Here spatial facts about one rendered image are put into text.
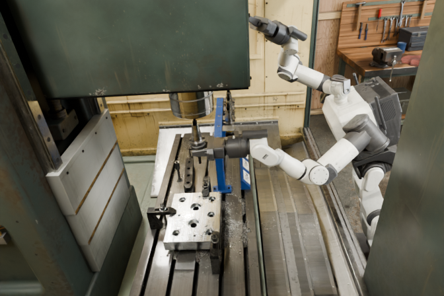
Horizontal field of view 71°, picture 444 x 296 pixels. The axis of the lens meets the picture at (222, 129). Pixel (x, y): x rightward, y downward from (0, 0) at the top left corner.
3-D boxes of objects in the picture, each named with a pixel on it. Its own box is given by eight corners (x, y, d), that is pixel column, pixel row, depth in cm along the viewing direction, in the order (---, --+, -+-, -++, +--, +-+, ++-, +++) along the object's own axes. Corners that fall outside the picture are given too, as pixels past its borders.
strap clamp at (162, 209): (179, 222, 147) (174, 199, 139) (178, 228, 144) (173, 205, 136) (152, 224, 148) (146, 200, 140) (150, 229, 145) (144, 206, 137)
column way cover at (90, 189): (133, 193, 167) (109, 108, 141) (102, 274, 126) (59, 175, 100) (124, 193, 167) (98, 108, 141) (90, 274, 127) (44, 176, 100)
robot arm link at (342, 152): (308, 184, 135) (346, 150, 136) (324, 195, 123) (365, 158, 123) (293, 166, 132) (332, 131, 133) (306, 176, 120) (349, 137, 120)
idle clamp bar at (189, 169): (194, 166, 184) (193, 157, 181) (193, 197, 161) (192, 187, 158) (186, 167, 184) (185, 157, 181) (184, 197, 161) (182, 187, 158)
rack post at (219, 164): (231, 185, 167) (228, 139, 151) (231, 193, 162) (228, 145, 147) (213, 186, 167) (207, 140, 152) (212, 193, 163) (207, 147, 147)
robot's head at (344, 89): (338, 92, 147) (337, 76, 144) (353, 95, 139) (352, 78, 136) (328, 96, 144) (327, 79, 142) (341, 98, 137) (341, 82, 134)
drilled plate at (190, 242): (221, 199, 153) (221, 191, 150) (220, 248, 128) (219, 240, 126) (175, 201, 154) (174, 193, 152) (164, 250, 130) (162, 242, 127)
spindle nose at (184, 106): (170, 103, 119) (164, 73, 113) (211, 97, 121) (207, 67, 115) (172, 123, 105) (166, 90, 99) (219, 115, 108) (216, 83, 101)
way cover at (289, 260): (298, 177, 211) (300, 158, 203) (338, 312, 134) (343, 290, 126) (254, 179, 213) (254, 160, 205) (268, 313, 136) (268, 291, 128)
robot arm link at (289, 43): (270, 28, 140) (287, 36, 146) (270, 49, 137) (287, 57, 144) (290, 17, 131) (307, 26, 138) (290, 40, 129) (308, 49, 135)
